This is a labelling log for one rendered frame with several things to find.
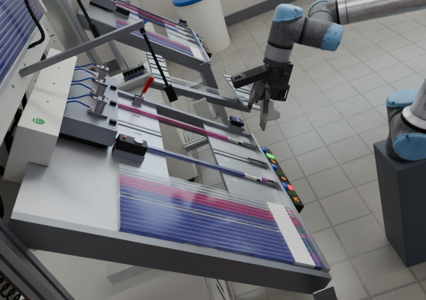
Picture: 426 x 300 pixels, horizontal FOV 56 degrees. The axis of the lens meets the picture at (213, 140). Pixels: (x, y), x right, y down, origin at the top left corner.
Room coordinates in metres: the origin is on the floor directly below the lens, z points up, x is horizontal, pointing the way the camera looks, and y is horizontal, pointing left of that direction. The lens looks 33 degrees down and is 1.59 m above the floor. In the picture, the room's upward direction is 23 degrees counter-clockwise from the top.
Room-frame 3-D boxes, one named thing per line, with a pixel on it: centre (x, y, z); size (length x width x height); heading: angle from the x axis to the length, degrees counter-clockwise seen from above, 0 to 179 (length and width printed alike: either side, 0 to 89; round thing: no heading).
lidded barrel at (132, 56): (4.16, 0.33, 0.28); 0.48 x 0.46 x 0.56; 175
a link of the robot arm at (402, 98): (1.04, -0.63, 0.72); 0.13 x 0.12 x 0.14; 154
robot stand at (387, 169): (1.05, -0.64, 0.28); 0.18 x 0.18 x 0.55; 85
